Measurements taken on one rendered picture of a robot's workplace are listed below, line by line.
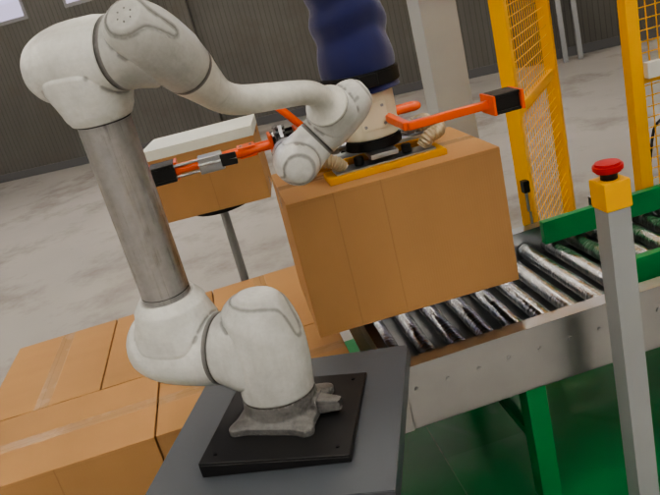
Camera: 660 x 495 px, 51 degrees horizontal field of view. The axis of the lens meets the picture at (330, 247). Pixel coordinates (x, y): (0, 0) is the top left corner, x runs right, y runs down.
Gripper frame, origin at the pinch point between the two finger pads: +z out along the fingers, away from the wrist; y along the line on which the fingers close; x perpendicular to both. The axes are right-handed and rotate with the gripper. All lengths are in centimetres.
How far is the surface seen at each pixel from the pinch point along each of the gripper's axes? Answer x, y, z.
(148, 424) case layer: -59, 66, -15
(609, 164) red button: 68, 16, -54
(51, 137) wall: -269, 68, 955
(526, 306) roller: 58, 66, -16
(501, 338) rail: 41, 61, -37
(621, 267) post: 67, 42, -55
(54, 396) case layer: -93, 66, 23
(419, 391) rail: 16, 69, -37
